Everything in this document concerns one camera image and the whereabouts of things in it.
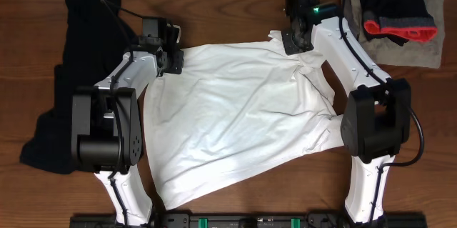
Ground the folded olive grey garment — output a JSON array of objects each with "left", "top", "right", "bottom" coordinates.
[{"left": 343, "top": 0, "right": 445, "bottom": 69}]

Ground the black garment with red trim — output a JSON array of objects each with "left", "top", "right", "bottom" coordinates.
[{"left": 359, "top": 0, "right": 438, "bottom": 46}]

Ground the black t-shirt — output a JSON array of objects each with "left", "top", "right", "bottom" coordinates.
[{"left": 19, "top": 0, "right": 135, "bottom": 174}]

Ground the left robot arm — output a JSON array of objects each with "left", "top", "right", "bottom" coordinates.
[{"left": 71, "top": 48, "right": 184, "bottom": 227}]

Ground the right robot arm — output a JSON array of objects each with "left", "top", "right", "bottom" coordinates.
[{"left": 282, "top": 2, "right": 411, "bottom": 227}]

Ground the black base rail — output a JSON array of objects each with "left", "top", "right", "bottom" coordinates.
[{"left": 69, "top": 212, "right": 428, "bottom": 228}]

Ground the white t-shirt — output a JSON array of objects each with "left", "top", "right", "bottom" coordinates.
[{"left": 144, "top": 31, "right": 343, "bottom": 210}]

